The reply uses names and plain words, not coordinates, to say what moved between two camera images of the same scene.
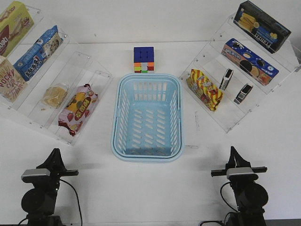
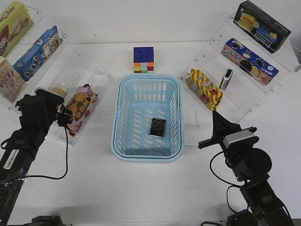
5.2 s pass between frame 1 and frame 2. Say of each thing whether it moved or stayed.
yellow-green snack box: stayed
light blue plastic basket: stayed
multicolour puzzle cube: stayed
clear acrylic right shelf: stayed
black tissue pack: moved
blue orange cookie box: stayed
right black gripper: moved
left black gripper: moved
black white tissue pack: stayed
